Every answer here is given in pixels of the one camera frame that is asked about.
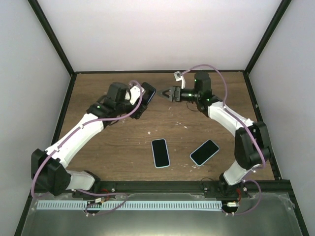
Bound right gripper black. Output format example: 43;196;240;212
158;87;200;103

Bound blue phone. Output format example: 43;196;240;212
141;82;157;105

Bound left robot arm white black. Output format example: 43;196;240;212
31;80;156;199

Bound metal front plate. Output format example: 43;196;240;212
21;193;302;236

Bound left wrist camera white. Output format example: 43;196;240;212
125;85;145;105

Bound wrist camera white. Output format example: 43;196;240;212
174;71;186;89
125;85;145;105

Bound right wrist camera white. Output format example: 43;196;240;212
174;71;186;89

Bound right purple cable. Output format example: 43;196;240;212
182;64;266;216

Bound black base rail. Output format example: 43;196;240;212
72;180;291;199

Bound light-blue slotted cable duct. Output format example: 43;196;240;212
35;200;222;211

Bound black enclosure frame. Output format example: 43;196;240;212
13;0;310;236

